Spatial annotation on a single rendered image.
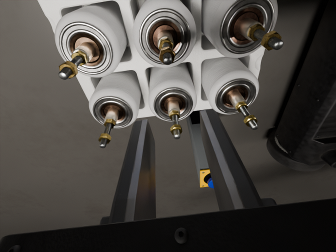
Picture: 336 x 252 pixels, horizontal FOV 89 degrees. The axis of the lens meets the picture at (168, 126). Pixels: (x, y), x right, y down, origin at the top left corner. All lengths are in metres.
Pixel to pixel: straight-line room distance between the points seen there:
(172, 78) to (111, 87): 0.11
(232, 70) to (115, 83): 0.22
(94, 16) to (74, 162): 0.75
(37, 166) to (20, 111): 0.34
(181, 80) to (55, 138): 0.66
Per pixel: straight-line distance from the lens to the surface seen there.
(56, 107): 0.74
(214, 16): 0.30
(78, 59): 0.26
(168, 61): 0.20
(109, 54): 0.30
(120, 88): 0.34
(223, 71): 0.34
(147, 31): 0.28
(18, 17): 0.64
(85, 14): 0.30
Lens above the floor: 0.53
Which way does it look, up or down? 49 degrees down
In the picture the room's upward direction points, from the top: 176 degrees clockwise
